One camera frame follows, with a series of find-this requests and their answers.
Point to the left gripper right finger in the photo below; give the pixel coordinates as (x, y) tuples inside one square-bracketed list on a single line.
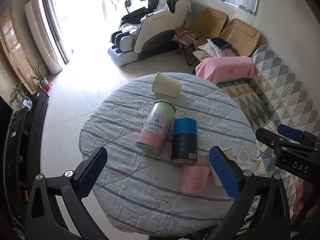
[(260, 209)]

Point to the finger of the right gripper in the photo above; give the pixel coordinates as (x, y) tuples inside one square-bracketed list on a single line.
[(303, 137), (276, 140)]

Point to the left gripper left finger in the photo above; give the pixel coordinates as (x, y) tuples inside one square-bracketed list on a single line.
[(43, 218)]

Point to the white paper cup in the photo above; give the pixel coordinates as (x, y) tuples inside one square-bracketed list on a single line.
[(166, 85), (219, 168)]

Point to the triangle pattern sofa quilt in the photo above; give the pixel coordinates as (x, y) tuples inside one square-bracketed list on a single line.
[(274, 95)]

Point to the pink paper note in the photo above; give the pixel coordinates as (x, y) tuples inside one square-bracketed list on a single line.
[(194, 179)]

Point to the blue black tin can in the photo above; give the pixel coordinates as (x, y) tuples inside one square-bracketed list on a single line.
[(184, 142)]

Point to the pink fleece blanket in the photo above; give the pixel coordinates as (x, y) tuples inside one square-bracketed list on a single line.
[(223, 69)]

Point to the striped light blue tablecloth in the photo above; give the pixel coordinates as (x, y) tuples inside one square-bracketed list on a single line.
[(141, 192)]

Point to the navy pillow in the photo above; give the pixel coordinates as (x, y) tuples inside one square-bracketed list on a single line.
[(221, 43)]

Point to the patterned white pillow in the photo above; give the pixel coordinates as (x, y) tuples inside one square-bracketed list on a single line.
[(214, 51)]

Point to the pink green tin can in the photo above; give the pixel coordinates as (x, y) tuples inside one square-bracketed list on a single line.
[(156, 127)]

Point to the small folding side table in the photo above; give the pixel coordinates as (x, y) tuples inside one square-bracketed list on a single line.
[(187, 40)]

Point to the tan folding chair left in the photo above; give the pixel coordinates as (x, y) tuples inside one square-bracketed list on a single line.
[(209, 24)]

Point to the potted plant near cabinet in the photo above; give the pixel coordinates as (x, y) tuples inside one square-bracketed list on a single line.
[(22, 97)]

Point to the potted plant red pot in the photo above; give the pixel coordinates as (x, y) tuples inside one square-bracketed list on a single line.
[(38, 75)]

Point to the white massage chair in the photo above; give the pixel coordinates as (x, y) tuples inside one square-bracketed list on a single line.
[(148, 31)]

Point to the white standing air conditioner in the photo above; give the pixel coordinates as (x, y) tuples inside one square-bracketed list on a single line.
[(42, 35)]

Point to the grey curtain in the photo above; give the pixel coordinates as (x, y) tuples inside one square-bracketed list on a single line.
[(55, 28)]

